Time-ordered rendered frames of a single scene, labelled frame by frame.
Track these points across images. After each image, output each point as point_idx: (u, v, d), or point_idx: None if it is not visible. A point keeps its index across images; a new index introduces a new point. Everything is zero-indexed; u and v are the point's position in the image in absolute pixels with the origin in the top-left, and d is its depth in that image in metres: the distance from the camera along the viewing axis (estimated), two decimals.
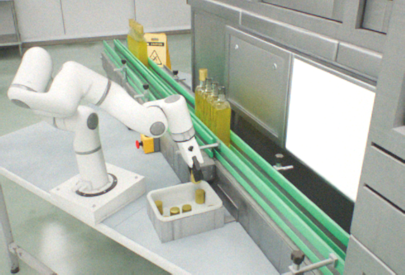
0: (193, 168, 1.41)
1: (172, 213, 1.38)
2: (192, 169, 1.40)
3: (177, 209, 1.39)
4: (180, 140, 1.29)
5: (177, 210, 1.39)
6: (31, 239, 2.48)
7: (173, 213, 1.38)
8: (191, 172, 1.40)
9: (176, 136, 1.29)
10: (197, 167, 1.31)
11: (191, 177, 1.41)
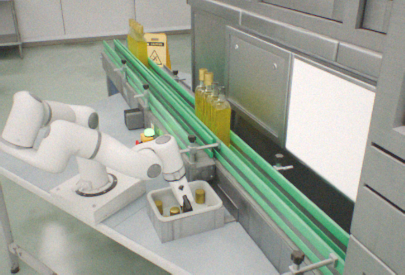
0: (205, 74, 1.61)
1: (172, 213, 1.38)
2: (206, 74, 1.61)
3: (177, 209, 1.39)
4: (171, 179, 1.30)
5: (177, 210, 1.39)
6: (31, 239, 2.48)
7: (173, 213, 1.38)
8: (208, 77, 1.61)
9: (166, 176, 1.30)
10: (188, 206, 1.33)
11: (207, 81, 1.62)
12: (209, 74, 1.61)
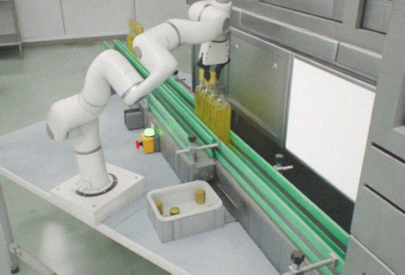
0: None
1: (172, 213, 1.38)
2: None
3: (177, 209, 1.39)
4: (227, 37, 1.46)
5: (177, 210, 1.39)
6: (31, 239, 2.48)
7: (173, 213, 1.38)
8: None
9: (227, 35, 1.44)
10: (229, 58, 1.54)
11: (207, 81, 1.62)
12: None
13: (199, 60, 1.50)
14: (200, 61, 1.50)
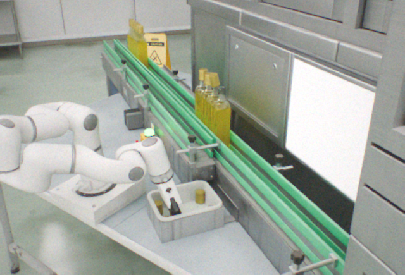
0: (205, 74, 1.61)
1: None
2: (206, 74, 1.61)
3: None
4: (158, 182, 1.29)
5: None
6: (31, 239, 2.48)
7: None
8: (208, 77, 1.61)
9: (154, 178, 1.29)
10: (175, 208, 1.31)
11: (207, 81, 1.62)
12: (209, 74, 1.61)
13: None
14: None
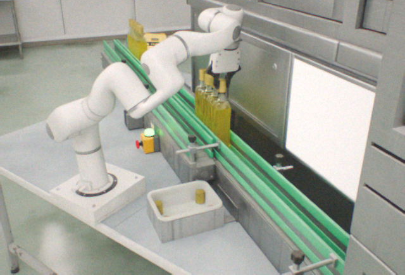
0: (205, 74, 1.61)
1: (226, 82, 1.51)
2: (206, 74, 1.61)
3: (221, 79, 1.53)
4: (238, 45, 1.42)
5: (222, 78, 1.53)
6: (31, 239, 2.48)
7: (226, 81, 1.51)
8: (208, 77, 1.61)
9: (238, 43, 1.40)
10: (240, 66, 1.50)
11: (207, 81, 1.62)
12: (209, 74, 1.61)
13: (208, 67, 1.46)
14: (210, 69, 1.46)
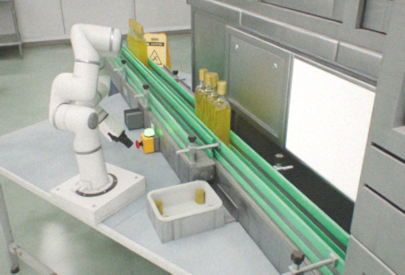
0: (205, 74, 1.61)
1: (226, 84, 1.52)
2: (206, 74, 1.61)
3: (221, 81, 1.53)
4: (107, 113, 1.86)
5: (222, 81, 1.53)
6: (31, 239, 2.48)
7: (226, 84, 1.52)
8: (208, 77, 1.61)
9: (105, 110, 1.84)
10: None
11: (207, 81, 1.62)
12: (209, 74, 1.61)
13: (114, 138, 1.81)
14: (116, 137, 1.81)
